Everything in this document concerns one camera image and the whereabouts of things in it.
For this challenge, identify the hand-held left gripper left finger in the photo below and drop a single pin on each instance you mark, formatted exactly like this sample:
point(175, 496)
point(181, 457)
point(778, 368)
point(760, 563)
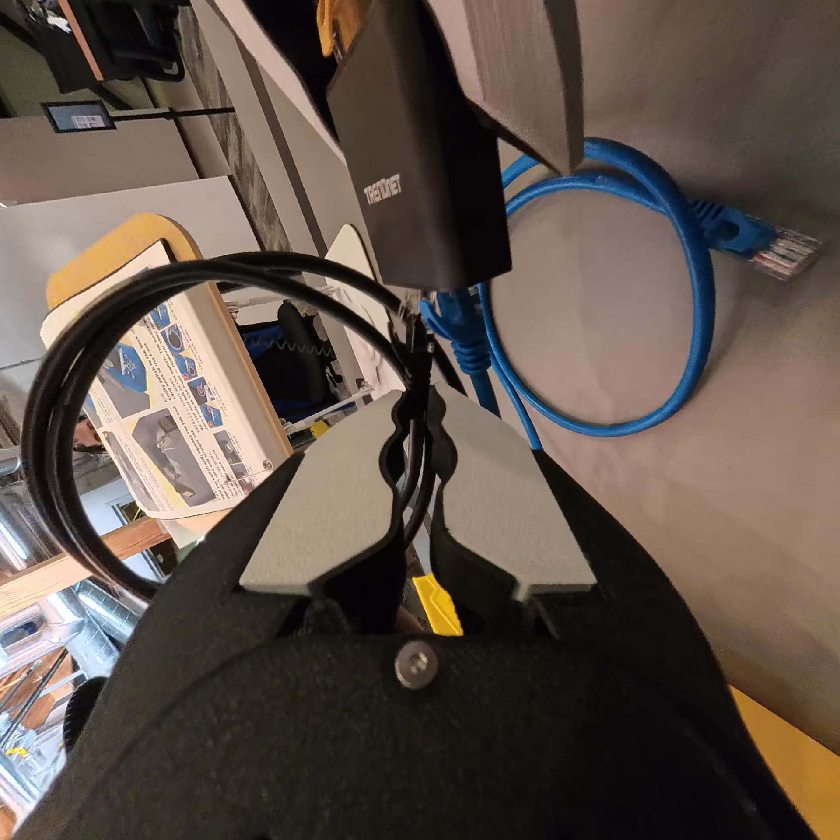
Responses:
point(328, 512)

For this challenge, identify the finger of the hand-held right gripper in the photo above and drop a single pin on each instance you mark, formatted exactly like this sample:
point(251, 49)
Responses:
point(525, 65)

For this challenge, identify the printed instruction poster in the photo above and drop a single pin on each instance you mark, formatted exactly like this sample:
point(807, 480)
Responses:
point(177, 394)

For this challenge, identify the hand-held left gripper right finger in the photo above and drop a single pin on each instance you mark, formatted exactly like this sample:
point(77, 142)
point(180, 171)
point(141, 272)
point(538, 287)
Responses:
point(505, 512)

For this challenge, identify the yellow stacked plastic bins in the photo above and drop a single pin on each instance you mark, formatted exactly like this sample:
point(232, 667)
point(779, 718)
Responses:
point(807, 774)

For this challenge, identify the black network switch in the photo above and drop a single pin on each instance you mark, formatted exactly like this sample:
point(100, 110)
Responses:
point(420, 164)

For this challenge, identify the black and blue chair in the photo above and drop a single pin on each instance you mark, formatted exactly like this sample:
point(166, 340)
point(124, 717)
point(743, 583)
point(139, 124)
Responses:
point(295, 387)

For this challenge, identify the white monitor stand base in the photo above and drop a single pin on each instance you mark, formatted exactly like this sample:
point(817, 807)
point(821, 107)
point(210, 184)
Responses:
point(354, 262)

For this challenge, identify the wooden beam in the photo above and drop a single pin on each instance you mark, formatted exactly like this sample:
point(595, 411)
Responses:
point(39, 584)

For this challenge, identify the silver air duct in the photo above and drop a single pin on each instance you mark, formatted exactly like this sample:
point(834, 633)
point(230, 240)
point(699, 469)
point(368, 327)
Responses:
point(108, 613)

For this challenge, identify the wooden sign board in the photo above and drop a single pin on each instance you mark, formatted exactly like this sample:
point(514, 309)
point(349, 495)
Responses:
point(98, 249)

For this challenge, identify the dark shelf unit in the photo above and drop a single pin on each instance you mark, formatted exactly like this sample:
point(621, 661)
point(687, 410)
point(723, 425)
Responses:
point(118, 39)

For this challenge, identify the white partition panel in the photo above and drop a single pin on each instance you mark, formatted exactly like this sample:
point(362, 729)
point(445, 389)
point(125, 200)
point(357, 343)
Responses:
point(98, 164)
point(39, 249)

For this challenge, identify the small black framed sign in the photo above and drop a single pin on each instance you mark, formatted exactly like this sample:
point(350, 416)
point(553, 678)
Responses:
point(75, 118)

